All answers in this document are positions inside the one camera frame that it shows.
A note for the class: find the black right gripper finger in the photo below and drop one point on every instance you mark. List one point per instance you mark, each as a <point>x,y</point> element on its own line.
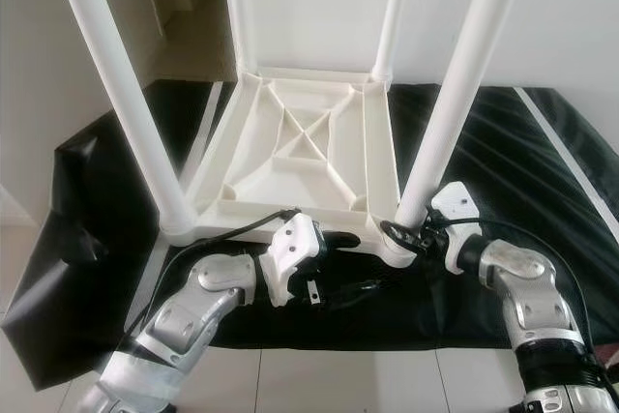
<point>398,235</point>

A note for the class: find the white plastic table top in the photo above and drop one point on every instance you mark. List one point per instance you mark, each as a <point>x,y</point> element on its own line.
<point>377,162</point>

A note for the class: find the white plastic table leg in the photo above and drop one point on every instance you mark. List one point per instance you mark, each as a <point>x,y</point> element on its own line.
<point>121,84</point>
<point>236,16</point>
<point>464,74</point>
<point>392,16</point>

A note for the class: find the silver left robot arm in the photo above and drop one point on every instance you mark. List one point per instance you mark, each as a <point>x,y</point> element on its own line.
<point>193,302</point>

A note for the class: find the black tablecloth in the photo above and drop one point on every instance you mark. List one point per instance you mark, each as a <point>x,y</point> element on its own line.
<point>522,297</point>

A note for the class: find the white fabric strip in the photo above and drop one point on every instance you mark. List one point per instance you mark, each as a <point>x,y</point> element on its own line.
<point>150,282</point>
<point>566,142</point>

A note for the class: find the pink cloth piece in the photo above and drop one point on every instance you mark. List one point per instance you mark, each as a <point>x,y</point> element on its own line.
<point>613,367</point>

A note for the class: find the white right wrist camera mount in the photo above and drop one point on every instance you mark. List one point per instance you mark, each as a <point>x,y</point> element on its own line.
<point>455,212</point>

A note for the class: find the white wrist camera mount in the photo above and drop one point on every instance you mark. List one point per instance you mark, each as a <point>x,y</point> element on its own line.
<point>290,249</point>
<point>455,212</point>

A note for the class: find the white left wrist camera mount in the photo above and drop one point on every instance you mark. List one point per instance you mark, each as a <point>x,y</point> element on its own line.
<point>290,249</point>

